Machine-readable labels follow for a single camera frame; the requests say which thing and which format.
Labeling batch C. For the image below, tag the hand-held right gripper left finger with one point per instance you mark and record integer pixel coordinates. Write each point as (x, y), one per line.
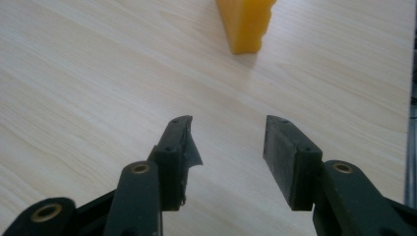
(172, 164)

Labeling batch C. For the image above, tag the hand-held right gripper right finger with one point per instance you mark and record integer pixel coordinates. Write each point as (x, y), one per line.
(288, 164)

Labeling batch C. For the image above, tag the yellow wedge block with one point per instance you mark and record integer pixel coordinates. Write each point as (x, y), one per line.
(244, 23)

